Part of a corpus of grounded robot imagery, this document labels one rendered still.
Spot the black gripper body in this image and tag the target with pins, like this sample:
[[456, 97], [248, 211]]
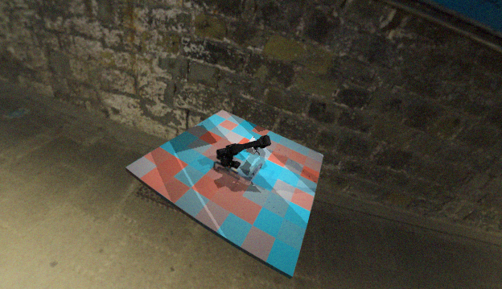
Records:
[[234, 164]]

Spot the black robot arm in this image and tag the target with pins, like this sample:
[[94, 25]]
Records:
[[234, 149]]

